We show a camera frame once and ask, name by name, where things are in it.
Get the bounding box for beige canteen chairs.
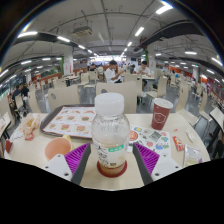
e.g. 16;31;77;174
0;70;214;128

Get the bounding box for ceiling strip lights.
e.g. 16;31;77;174
0;2;224;83

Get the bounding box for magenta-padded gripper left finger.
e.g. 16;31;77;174
42;142;92;186

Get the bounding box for white neighbouring table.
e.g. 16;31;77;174
0;111;13;139

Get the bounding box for red paper cup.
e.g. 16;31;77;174
151;97;174;131

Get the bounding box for ceiling air conditioner unit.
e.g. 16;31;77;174
72;25;93;38

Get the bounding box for clear plastic packet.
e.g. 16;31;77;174
183;144;204;168

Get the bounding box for person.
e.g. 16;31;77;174
104;59;125;84
10;85;22;103
20;83;31;101
135;60;153;78

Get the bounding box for paper food wrapper with fries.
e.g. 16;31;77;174
13;113;42;141

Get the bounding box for red carton box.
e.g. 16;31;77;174
4;139;14;154

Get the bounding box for pale yellow cup pink inside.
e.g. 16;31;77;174
44;134;73;161

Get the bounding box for small white packet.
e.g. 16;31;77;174
185;129;196;143

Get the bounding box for printed paper tray liner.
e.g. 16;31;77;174
43;106;96;138

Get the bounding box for colourful printed flyer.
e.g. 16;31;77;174
128;124;172;156

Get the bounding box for red sauce packet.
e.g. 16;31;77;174
172;135;185;152

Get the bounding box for clear tea bottle white cap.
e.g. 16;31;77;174
91;92;131;177

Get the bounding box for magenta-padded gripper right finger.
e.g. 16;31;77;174
132;142;183;186

